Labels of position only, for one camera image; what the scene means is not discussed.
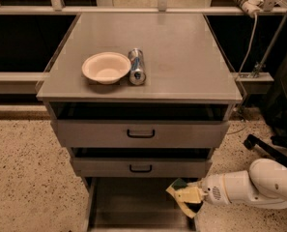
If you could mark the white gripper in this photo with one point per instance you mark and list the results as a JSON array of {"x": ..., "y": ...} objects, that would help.
[{"x": 213, "y": 188}]

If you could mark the green yellow sponge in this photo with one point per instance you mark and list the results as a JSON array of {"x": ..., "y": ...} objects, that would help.
[{"x": 180, "y": 184}]

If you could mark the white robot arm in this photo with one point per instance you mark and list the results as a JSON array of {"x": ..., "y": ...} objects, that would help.
[{"x": 263, "y": 185}]

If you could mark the grey open bottom drawer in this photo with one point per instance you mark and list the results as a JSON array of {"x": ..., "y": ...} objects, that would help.
[{"x": 134, "y": 205}]

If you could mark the grey drawer cabinet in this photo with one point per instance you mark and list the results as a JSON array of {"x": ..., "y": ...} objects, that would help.
[{"x": 187, "y": 79}]

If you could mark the grey middle drawer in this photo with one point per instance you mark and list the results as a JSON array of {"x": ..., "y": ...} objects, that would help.
[{"x": 119, "y": 167}]

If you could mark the grey top drawer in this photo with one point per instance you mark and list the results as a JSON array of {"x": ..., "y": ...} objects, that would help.
[{"x": 113, "y": 134}]

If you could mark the silver blue drink can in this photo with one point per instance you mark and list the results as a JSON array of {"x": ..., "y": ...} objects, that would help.
[{"x": 137, "y": 74}]

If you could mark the metal rod with clamp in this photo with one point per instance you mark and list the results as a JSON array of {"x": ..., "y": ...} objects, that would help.
[{"x": 259, "y": 66}]

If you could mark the white paper bowl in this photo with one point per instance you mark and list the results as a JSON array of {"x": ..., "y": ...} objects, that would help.
[{"x": 106, "y": 67}]

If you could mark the white power strip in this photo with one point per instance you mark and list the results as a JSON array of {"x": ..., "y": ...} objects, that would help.
[{"x": 250, "y": 7}]

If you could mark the black middle drawer handle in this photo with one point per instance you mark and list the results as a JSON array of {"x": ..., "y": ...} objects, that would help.
[{"x": 140, "y": 168}]

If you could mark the black drawer handle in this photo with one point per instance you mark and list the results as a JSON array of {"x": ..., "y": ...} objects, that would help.
[
  {"x": 140, "y": 168},
  {"x": 141, "y": 133}
]

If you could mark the black top drawer handle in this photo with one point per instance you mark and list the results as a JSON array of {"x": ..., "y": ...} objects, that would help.
[{"x": 141, "y": 133}]

